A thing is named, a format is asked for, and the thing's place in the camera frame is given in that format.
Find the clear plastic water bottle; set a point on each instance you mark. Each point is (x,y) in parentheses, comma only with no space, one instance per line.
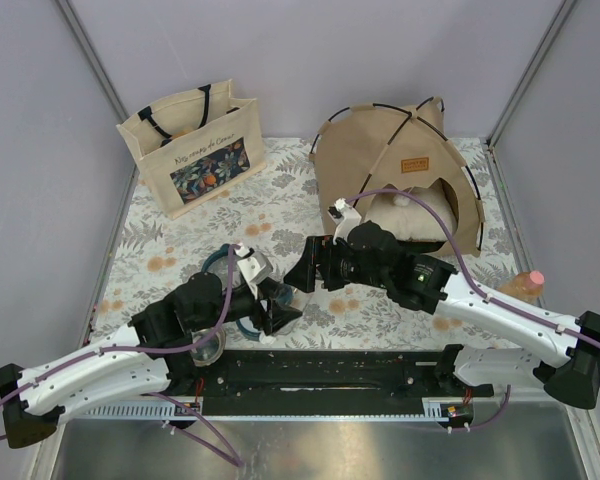
(284,313)

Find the cream fluffy pillow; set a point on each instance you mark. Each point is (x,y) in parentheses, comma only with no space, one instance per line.
(414,222)

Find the stainless steel bowl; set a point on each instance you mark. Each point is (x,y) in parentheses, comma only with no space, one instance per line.
(211,351)

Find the beige fabric pet tent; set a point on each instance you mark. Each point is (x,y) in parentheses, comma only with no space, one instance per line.
(374,146)

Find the pink capped juice bottle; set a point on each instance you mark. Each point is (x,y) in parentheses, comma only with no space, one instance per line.
(525,286)

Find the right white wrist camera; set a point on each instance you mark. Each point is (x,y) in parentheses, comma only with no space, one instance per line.
(345,217)

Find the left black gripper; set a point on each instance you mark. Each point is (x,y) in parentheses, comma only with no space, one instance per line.
(262,318)

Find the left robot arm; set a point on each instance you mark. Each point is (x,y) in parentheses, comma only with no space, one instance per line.
(153,352)

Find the floral patterned table mat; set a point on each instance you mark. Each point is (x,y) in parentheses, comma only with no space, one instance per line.
(273,211)

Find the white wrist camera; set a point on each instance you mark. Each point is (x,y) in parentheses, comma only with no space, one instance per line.
(345,217)
(253,265)

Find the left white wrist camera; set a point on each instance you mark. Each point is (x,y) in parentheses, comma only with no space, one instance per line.
(253,265)

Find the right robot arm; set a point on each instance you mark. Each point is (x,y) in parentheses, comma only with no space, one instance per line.
(557,353)

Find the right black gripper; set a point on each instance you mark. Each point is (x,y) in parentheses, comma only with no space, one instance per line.
(303,274)

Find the teal pet bowl stand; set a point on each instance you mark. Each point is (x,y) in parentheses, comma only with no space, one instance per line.
(220,265)

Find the beige floral tote bag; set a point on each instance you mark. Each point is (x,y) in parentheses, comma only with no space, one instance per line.
(191,146)

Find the black tent pole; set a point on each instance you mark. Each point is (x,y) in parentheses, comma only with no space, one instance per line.
(402,171)

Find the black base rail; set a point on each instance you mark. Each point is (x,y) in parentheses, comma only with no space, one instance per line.
(314,383)

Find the white toy ball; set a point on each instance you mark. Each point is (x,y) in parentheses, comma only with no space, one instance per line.
(401,200)

